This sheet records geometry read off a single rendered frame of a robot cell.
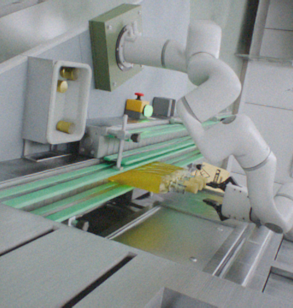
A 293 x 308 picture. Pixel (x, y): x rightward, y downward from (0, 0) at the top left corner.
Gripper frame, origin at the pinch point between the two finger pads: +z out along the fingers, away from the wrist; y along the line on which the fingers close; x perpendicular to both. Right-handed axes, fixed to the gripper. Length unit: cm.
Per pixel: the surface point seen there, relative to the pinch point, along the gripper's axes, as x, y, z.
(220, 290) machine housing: 93, 23, -51
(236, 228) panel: -11.0, -11.9, -5.8
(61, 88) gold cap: 39, 26, 31
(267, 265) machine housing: 0.2, -14.8, -22.0
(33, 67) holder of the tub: 47, 31, 33
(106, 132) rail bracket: 25.1, 15.0, 25.0
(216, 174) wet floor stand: -297, -67, 155
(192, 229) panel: 3.2, -12.5, 2.6
